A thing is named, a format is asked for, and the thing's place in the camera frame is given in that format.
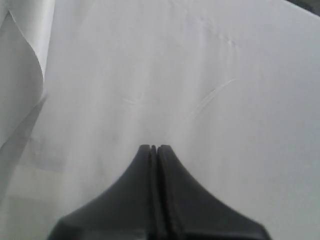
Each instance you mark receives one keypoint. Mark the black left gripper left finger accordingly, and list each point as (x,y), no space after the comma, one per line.
(130,209)

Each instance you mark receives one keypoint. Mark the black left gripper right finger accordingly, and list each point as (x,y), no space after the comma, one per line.
(192,213)

